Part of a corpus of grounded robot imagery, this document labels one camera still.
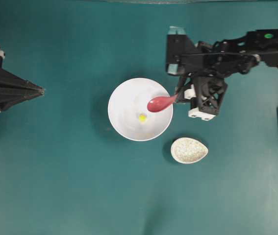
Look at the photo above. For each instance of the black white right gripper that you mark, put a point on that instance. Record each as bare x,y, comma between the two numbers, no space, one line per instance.
204,93

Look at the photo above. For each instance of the pink ceramic spoon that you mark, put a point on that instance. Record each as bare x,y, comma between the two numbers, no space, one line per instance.
160,103

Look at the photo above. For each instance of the speckled egg-shaped spoon rest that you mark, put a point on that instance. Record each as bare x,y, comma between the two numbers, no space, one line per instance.
188,150

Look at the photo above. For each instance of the yellow hexagonal prism block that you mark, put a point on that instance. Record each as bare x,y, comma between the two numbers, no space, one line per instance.
142,118

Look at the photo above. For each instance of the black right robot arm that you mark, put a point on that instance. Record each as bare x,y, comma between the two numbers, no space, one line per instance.
202,68

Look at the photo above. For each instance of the white round bowl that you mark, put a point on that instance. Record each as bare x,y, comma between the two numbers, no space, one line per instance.
129,100

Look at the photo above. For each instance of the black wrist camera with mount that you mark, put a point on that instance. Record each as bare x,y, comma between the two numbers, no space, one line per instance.
178,45

